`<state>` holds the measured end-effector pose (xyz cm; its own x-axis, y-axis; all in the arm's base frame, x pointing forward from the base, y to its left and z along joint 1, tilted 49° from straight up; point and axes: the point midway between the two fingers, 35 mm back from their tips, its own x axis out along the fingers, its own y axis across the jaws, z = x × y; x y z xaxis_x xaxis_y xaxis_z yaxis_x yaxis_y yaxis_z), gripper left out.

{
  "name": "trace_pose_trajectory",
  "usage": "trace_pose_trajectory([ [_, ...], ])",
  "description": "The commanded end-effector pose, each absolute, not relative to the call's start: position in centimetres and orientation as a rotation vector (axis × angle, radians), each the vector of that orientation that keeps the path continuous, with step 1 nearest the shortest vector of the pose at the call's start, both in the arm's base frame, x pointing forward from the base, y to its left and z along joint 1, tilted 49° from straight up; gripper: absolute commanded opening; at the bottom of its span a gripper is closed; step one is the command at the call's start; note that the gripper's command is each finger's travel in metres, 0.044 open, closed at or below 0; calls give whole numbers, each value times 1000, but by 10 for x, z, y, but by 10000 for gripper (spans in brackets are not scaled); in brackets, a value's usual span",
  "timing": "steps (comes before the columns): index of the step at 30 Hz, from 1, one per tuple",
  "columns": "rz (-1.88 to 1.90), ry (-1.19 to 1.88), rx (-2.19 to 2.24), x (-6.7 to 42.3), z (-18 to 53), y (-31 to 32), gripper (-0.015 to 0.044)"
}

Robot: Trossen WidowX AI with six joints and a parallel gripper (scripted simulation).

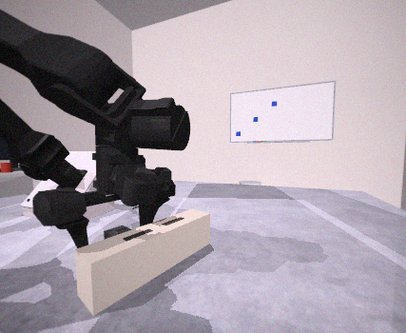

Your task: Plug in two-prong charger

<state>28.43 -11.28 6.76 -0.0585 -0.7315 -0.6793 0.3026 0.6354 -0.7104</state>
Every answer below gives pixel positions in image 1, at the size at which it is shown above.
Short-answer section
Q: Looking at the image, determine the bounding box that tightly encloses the black two-prong plug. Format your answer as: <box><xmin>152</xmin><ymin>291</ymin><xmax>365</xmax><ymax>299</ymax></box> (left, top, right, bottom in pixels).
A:
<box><xmin>104</xmin><ymin>225</ymin><xmax>132</xmax><ymax>239</ymax></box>

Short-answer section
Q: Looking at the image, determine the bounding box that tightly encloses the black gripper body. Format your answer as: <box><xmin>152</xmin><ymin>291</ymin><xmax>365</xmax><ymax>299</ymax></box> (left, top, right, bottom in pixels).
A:
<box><xmin>32</xmin><ymin>147</ymin><xmax>144</xmax><ymax>226</ymax></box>

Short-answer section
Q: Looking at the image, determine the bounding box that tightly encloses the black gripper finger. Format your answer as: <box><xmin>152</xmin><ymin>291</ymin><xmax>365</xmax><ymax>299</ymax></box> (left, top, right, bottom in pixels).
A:
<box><xmin>139</xmin><ymin>197</ymin><xmax>170</xmax><ymax>226</ymax></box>
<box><xmin>56</xmin><ymin>216</ymin><xmax>89</xmax><ymax>248</ymax></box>

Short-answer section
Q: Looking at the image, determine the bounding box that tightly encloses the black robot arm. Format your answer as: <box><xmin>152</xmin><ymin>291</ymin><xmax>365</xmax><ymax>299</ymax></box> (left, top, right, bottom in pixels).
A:
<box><xmin>0</xmin><ymin>10</ymin><xmax>190</xmax><ymax>206</ymax></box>

